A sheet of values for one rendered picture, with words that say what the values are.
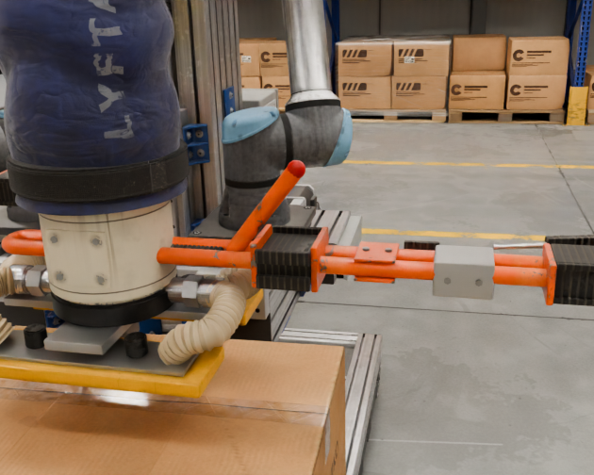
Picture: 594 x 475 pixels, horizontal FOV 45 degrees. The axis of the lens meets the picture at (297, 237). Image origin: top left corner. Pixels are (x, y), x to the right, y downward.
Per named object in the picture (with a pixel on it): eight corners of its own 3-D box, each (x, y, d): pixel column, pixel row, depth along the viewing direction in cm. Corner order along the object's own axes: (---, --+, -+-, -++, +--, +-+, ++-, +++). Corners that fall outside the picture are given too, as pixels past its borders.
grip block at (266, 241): (249, 291, 88) (247, 247, 86) (270, 262, 97) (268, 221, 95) (316, 296, 87) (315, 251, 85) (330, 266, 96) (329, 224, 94)
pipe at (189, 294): (-47, 341, 92) (-56, 301, 90) (56, 269, 115) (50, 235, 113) (204, 365, 84) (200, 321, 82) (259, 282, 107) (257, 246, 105)
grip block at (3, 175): (-11, 206, 124) (-16, 178, 123) (17, 192, 132) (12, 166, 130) (32, 208, 122) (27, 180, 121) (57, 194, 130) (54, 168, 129)
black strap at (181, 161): (-28, 200, 85) (-35, 168, 84) (70, 155, 106) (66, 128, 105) (147, 207, 80) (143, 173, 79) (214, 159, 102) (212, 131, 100)
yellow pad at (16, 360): (-52, 374, 91) (-59, 339, 89) (-5, 337, 100) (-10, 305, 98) (200, 400, 84) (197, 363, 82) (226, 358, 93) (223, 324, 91)
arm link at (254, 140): (219, 170, 152) (215, 106, 147) (281, 164, 155) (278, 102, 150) (228, 185, 141) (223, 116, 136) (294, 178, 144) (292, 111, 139)
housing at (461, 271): (432, 298, 85) (433, 262, 83) (434, 275, 91) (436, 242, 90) (492, 302, 83) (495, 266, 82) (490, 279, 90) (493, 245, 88)
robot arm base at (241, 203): (231, 207, 159) (228, 164, 156) (297, 210, 156) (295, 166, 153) (209, 230, 145) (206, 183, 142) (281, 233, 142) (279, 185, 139)
